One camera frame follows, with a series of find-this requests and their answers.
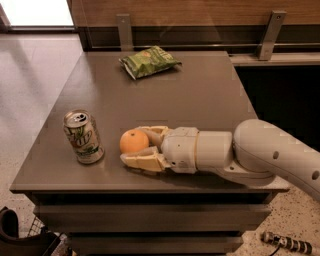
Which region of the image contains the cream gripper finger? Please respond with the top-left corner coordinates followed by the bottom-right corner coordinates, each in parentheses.
top-left (138, 126), bottom-right (171, 147)
top-left (120, 146), bottom-right (171, 172)

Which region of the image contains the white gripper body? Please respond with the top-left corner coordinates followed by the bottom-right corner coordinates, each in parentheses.
top-left (161, 127), bottom-right (199, 174)

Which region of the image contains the orange fruit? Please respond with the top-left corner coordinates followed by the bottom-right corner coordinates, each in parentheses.
top-left (119, 129), bottom-right (149, 153)

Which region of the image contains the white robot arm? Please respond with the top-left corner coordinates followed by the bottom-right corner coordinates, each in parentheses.
top-left (119, 119), bottom-right (320, 201)

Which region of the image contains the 7up soda can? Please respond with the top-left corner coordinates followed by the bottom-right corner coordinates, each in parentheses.
top-left (63, 109), bottom-right (104, 164)

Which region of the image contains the grey drawer cabinet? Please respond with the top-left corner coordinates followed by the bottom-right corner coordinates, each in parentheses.
top-left (9, 50), bottom-right (291, 256)

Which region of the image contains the green chip bag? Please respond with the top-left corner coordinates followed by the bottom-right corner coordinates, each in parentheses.
top-left (119, 46), bottom-right (182, 80)

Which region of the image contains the black striped cylinder tool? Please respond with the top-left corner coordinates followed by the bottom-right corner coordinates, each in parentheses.
top-left (260, 231), bottom-right (317, 256)

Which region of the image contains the left metal bracket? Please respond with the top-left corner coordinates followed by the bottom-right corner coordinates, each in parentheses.
top-left (116, 14), bottom-right (133, 51)

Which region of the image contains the metal bracket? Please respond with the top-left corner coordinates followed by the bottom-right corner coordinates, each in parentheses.
top-left (257, 10), bottom-right (287, 61)
top-left (116, 14), bottom-right (133, 51)

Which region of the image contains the right metal bracket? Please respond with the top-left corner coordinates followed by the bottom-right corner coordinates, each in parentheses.
top-left (257, 10), bottom-right (287, 61)

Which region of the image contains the wire basket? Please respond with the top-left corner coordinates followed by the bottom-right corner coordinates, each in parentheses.
top-left (27, 216), bottom-right (44, 237)

